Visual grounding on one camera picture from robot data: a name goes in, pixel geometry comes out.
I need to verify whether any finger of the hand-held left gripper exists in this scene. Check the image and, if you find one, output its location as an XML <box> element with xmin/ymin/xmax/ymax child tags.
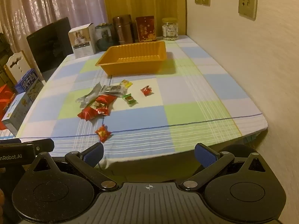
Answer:
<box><xmin>21</xmin><ymin>138</ymin><xmax>55</xmax><ymax>156</ymax></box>

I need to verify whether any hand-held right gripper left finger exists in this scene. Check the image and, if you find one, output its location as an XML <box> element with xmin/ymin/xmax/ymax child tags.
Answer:
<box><xmin>33</xmin><ymin>143</ymin><xmax>118</xmax><ymax>192</ymax></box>

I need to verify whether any red printed snack packet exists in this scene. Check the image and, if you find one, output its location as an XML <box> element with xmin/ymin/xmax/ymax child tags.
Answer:
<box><xmin>93</xmin><ymin>103</ymin><xmax>110</xmax><ymax>116</ymax></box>

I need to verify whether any black grey snack packet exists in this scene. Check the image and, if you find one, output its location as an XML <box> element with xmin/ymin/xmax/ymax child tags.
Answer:
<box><xmin>98</xmin><ymin>85</ymin><xmax>123</xmax><ymax>96</ymax></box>

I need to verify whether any white wooden chair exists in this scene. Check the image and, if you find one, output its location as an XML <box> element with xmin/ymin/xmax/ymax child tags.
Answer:
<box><xmin>5</xmin><ymin>51</ymin><xmax>31</xmax><ymax>84</ymax></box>

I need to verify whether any white blue box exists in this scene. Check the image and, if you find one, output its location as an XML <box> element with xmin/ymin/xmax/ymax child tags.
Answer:
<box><xmin>1</xmin><ymin>92</ymin><xmax>34</xmax><ymax>138</ymax></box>

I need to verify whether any large red snack packet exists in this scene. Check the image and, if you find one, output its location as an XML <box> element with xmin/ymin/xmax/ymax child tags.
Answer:
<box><xmin>78</xmin><ymin>105</ymin><xmax>100</xmax><ymax>122</ymax></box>

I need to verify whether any red bag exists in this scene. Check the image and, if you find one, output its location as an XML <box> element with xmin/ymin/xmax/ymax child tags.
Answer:
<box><xmin>0</xmin><ymin>84</ymin><xmax>17</xmax><ymax>131</ymax></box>

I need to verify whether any pink sheer curtain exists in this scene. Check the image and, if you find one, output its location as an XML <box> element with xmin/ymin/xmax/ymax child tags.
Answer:
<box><xmin>0</xmin><ymin>0</ymin><xmax>108</xmax><ymax>52</ymax></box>

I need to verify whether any red gold candy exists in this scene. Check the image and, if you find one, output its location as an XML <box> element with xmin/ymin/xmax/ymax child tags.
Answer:
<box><xmin>95</xmin><ymin>125</ymin><xmax>112</xmax><ymax>143</ymax></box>

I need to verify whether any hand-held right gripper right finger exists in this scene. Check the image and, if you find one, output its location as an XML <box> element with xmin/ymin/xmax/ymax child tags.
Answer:
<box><xmin>182</xmin><ymin>143</ymin><xmax>267</xmax><ymax>190</ymax></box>

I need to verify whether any white cardboard box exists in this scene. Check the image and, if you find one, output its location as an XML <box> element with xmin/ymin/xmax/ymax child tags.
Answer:
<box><xmin>68</xmin><ymin>23</ymin><xmax>97</xmax><ymax>59</ymax></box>

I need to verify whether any silver foil snack packet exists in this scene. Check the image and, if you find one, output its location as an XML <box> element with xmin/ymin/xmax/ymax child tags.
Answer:
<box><xmin>75</xmin><ymin>82</ymin><xmax>103</xmax><ymax>109</ymax></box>

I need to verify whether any dark glass jar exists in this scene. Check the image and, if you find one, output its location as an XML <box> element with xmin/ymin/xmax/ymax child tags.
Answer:
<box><xmin>95</xmin><ymin>23</ymin><xmax>115</xmax><ymax>51</ymax></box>

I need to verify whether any brown metal thermos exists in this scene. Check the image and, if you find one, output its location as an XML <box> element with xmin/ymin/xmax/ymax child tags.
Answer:
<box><xmin>113</xmin><ymin>14</ymin><xmax>136</xmax><ymax>45</ymax></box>

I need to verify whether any wooden board panel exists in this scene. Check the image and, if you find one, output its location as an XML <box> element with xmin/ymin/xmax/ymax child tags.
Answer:
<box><xmin>101</xmin><ymin>0</ymin><xmax>188</xmax><ymax>38</ymax></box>

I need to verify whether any orange plastic tray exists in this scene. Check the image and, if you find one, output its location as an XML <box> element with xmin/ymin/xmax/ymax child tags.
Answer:
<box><xmin>95</xmin><ymin>41</ymin><xmax>168</xmax><ymax>76</ymax></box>

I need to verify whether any blue milk carton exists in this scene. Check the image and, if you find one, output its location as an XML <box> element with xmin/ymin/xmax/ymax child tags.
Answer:
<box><xmin>15</xmin><ymin>69</ymin><xmax>44</xmax><ymax>102</ymax></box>

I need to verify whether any clear cashew jar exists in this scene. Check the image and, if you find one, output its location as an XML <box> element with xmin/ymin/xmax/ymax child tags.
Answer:
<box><xmin>162</xmin><ymin>18</ymin><xmax>179</xmax><ymax>41</ymax></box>

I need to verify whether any black chair back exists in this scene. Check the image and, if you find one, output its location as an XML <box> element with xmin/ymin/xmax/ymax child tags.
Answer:
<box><xmin>26</xmin><ymin>17</ymin><xmax>74</xmax><ymax>83</ymax></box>

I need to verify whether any red gold tin box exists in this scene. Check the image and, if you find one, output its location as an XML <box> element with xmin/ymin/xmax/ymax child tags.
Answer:
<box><xmin>135</xmin><ymin>16</ymin><xmax>156</xmax><ymax>43</ymax></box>

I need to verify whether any green candy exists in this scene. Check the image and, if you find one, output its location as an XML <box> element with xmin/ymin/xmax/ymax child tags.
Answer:
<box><xmin>123</xmin><ymin>94</ymin><xmax>138</xmax><ymax>107</ymax></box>

